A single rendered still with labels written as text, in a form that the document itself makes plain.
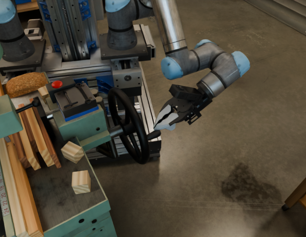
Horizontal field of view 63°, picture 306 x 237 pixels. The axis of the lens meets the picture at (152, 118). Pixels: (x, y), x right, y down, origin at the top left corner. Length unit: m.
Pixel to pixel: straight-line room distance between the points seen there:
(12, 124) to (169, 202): 1.15
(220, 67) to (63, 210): 0.60
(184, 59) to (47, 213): 0.57
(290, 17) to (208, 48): 2.85
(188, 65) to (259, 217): 1.14
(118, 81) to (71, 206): 0.70
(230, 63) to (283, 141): 1.35
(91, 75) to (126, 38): 0.26
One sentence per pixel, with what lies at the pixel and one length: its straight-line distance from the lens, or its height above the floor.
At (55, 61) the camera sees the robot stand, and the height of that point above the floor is 0.73.
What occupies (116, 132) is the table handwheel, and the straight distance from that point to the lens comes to 0.86.
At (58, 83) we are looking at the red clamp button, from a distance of 0.77.
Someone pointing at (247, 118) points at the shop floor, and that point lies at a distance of 2.16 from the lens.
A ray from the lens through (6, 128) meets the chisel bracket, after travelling 0.69.
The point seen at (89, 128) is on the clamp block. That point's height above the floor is 0.91.
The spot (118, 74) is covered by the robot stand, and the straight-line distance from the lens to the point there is 1.18.
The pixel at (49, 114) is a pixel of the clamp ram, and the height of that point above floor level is 0.96.
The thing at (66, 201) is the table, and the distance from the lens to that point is 0.67.
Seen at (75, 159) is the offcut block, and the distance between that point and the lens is 0.70.
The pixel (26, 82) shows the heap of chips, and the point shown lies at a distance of 0.98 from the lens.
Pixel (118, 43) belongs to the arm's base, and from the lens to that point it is 1.24.
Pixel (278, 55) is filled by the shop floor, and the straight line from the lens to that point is 3.01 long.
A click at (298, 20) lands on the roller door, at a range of 3.63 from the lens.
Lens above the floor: 1.48
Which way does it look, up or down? 47 degrees down
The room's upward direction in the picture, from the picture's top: straight up
